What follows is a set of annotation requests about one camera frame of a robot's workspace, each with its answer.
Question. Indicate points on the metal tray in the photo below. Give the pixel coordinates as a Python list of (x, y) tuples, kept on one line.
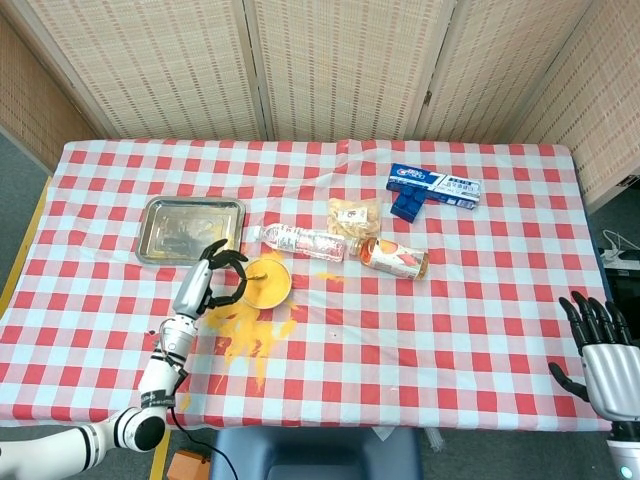
[(175, 225)]

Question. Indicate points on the orange object on floor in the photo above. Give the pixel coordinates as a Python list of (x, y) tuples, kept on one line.
[(187, 465)]

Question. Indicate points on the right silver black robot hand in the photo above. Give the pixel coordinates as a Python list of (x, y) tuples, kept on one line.
[(612, 377)]

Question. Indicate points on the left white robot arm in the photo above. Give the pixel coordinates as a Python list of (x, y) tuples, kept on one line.
[(157, 375)]

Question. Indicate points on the spilled yellow powder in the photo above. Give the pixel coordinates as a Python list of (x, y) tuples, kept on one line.
[(245, 330)]

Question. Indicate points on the red white checked tablecloth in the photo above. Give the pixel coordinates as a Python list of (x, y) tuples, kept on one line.
[(400, 325)]

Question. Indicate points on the clear plastic water bottle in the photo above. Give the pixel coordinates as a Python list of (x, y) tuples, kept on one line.
[(305, 242)]

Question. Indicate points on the black box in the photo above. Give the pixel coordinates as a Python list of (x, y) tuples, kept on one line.
[(625, 287)]

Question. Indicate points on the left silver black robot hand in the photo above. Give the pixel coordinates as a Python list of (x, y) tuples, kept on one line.
[(192, 290)]

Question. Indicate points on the orange juice bottle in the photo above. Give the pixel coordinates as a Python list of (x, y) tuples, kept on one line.
[(395, 257)]

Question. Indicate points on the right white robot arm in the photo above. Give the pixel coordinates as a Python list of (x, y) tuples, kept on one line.
[(625, 455)]

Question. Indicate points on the yellow bowl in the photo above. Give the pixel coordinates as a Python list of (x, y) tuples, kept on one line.
[(270, 292)]

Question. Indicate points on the blue toothpaste box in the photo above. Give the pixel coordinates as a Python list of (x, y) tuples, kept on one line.
[(450, 187)]

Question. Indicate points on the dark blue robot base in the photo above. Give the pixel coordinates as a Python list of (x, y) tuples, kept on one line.
[(320, 455)]

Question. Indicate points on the woven folding screen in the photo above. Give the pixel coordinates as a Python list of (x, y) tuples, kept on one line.
[(175, 75)]

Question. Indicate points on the blue building block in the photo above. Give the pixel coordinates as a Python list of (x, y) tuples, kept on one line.
[(405, 207)]

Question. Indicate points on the clear snack bag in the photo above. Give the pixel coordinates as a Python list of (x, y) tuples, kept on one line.
[(352, 215)]

